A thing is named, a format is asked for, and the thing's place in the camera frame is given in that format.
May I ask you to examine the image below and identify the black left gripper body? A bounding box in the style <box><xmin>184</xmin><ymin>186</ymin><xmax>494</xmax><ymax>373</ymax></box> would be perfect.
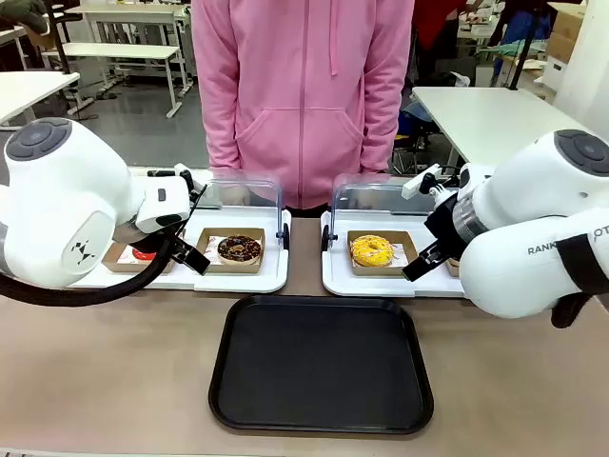
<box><xmin>132</xmin><ymin>214</ymin><xmax>189</xmax><ymax>261</ymax></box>

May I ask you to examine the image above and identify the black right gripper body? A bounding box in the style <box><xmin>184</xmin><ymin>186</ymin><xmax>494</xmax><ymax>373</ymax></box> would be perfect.
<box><xmin>424</xmin><ymin>187</ymin><xmax>471</xmax><ymax>262</ymax></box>

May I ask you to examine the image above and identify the chocolate sprinkled donut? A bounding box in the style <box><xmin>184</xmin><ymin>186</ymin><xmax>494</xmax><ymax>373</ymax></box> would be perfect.
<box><xmin>217</xmin><ymin>234</ymin><xmax>263</xmax><ymax>266</ymax></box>

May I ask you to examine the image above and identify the yellow glazed donut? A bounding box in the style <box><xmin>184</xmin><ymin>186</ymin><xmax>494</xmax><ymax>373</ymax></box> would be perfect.
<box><xmin>350</xmin><ymin>234</ymin><xmax>395</xmax><ymax>268</ymax></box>

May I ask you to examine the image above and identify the black plastic serving tray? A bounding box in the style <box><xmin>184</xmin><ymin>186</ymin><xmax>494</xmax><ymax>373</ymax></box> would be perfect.
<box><xmin>207</xmin><ymin>294</ymin><xmax>435</xmax><ymax>435</ymax></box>

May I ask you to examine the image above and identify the person's right hand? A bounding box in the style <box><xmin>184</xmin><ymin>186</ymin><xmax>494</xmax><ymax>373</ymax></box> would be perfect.
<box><xmin>221</xmin><ymin>184</ymin><xmax>249</xmax><ymax>207</ymax></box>

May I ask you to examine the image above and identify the white printed paper liner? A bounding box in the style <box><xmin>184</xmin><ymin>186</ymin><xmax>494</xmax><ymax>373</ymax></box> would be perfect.
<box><xmin>203</xmin><ymin>234</ymin><xmax>226</xmax><ymax>264</ymax></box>
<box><xmin>388</xmin><ymin>241</ymin><xmax>411</xmax><ymax>268</ymax></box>

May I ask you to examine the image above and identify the white display case base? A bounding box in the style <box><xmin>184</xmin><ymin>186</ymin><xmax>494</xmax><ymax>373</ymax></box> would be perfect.
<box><xmin>321</xmin><ymin>209</ymin><xmax>470</xmax><ymax>299</ymax></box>
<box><xmin>70</xmin><ymin>207</ymin><xmax>290</xmax><ymax>294</ymax></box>

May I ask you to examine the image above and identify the clear display case lid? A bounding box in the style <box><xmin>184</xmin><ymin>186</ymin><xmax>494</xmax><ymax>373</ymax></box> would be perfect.
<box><xmin>321</xmin><ymin>173</ymin><xmax>458</xmax><ymax>252</ymax></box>
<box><xmin>192</xmin><ymin>178</ymin><xmax>291</xmax><ymax>249</ymax></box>

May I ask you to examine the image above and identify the large white table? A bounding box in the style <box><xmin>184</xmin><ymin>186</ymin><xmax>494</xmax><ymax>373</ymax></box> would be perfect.
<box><xmin>411</xmin><ymin>86</ymin><xmax>596</xmax><ymax>169</ymax></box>

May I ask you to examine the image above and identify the white storage box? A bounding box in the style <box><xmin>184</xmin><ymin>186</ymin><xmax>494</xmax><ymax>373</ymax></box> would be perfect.
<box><xmin>541</xmin><ymin>56</ymin><xmax>570</xmax><ymax>99</ymax></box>

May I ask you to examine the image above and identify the black stand pole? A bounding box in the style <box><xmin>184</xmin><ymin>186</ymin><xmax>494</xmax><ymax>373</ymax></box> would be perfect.
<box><xmin>45</xmin><ymin>0</ymin><xmax>69</xmax><ymax>75</ymax></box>
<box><xmin>507</xmin><ymin>0</ymin><xmax>542</xmax><ymax>91</ymax></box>

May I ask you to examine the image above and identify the person in pink hoodie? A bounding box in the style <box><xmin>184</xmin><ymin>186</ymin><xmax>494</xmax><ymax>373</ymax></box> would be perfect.
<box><xmin>191</xmin><ymin>0</ymin><xmax>416</xmax><ymax>210</ymax></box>

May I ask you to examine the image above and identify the person in red top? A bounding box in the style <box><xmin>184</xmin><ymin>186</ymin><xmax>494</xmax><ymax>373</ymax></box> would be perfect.
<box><xmin>411</xmin><ymin>0</ymin><xmax>470</xmax><ymax>77</ymax></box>

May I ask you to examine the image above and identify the person in blue clothes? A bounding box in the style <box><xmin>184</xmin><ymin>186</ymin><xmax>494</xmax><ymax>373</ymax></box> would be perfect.
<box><xmin>494</xmin><ymin>0</ymin><xmax>539</xmax><ymax>49</ymax></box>

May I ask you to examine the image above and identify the white desk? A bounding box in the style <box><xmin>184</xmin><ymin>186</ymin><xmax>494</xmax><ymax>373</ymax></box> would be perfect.
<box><xmin>75</xmin><ymin>3</ymin><xmax>192</xmax><ymax>96</ymax></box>

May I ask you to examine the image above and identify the brown cardboard box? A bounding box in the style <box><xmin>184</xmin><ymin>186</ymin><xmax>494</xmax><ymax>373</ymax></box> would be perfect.
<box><xmin>546</xmin><ymin>2</ymin><xmax>589</xmax><ymax>66</ymax></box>

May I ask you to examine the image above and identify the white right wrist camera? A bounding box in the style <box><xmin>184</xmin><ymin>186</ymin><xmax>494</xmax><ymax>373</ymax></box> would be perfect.
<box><xmin>402</xmin><ymin>163</ymin><xmax>442</xmax><ymax>201</ymax></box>

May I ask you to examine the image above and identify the black sleeved arm cable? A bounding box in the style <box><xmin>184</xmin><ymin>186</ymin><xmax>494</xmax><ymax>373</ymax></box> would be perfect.
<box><xmin>0</xmin><ymin>237</ymin><xmax>173</xmax><ymax>302</ymax></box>

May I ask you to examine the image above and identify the black strap on arm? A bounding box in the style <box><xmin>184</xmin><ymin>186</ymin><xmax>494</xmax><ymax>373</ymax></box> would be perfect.
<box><xmin>550</xmin><ymin>232</ymin><xmax>609</xmax><ymax>329</ymax></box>

